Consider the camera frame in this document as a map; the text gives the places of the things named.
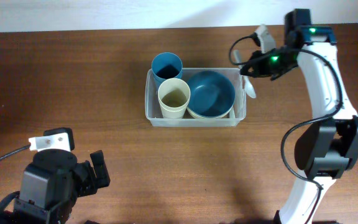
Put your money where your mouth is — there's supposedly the white plastic spoon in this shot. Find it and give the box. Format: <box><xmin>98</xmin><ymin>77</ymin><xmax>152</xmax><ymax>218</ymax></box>
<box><xmin>233</xmin><ymin>50</ymin><xmax>256</xmax><ymax>98</ymax></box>

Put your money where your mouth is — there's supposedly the blue bowl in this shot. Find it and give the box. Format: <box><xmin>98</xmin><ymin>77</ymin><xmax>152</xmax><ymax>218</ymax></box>
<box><xmin>187</xmin><ymin>70</ymin><xmax>236</xmax><ymax>116</ymax></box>

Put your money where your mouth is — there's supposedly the cream bowl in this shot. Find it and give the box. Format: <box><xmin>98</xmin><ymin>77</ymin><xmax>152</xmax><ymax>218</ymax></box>
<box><xmin>186</xmin><ymin>107</ymin><xmax>235</xmax><ymax>119</ymax></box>
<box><xmin>190</xmin><ymin>114</ymin><xmax>227</xmax><ymax>119</ymax></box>

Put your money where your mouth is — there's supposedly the cream cup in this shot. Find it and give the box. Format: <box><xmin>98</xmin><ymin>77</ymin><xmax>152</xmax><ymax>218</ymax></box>
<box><xmin>157</xmin><ymin>78</ymin><xmax>191</xmax><ymax>110</ymax></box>
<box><xmin>160</xmin><ymin>105</ymin><xmax>187</xmax><ymax>119</ymax></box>

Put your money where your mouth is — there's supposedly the blue cup front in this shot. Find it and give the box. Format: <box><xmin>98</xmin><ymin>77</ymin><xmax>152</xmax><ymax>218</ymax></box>
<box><xmin>151</xmin><ymin>52</ymin><xmax>183</xmax><ymax>82</ymax></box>

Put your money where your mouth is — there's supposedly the blue cup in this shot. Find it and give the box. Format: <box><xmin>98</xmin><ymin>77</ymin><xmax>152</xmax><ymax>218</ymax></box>
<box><xmin>153</xmin><ymin>76</ymin><xmax>165</xmax><ymax>89</ymax></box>
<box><xmin>151</xmin><ymin>52</ymin><xmax>183</xmax><ymax>82</ymax></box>

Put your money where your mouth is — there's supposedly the white plastic fork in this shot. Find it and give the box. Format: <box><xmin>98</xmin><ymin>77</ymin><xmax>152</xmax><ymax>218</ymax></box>
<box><xmin>229</xmin><ymin>107</ymin><xmax>236</xmax><ymax>119</ymax></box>

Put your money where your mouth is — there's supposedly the blue cup back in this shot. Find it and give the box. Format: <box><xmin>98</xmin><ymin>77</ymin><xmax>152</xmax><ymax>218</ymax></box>
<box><xmin>153</xmin><ymin>76</ymin><xmax>165</xmax><ymax>89</ymax></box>

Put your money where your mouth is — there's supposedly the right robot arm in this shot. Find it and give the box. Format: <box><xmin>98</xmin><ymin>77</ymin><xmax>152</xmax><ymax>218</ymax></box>
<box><xmin>229</xmin><ymin>9</ymin><xmax>358</xmax><ymax>223</ymax></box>

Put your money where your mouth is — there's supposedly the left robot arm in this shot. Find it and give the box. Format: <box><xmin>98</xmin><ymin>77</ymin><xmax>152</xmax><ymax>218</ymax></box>
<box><xmin>0</xmin><ymin>127</ymin><xmax>111</xmax><ymax>224</ymax></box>

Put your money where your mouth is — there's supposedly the clear plastic container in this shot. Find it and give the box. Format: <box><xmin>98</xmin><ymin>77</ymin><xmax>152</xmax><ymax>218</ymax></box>
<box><xmin>145</xmin><ymin>68</ymin><xmax>247</xmax><ymax>128</ymax></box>

